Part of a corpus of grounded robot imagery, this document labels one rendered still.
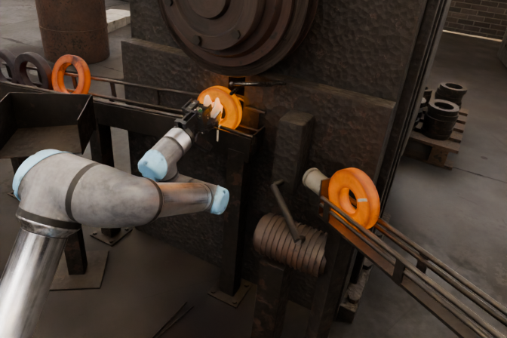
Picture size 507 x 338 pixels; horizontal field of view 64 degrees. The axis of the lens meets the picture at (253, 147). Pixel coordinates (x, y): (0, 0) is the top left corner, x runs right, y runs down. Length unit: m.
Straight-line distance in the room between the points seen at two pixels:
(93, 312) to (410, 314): 1.19
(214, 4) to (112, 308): 1.14
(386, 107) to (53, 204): 0.84
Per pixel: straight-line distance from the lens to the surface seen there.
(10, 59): 1.98
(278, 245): 1.18
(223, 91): 1.27
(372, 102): 1.17
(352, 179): 1.00
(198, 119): 1.18
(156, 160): 1.07
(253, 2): 1.02
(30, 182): 0.84
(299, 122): 1.15
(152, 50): 1.48
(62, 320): 1.70
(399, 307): 1.82
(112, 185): 0.76
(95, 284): 1.77
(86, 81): 1.70
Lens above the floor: 1.29
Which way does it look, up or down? 29 degrees down
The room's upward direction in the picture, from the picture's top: 5 degrees clockwise
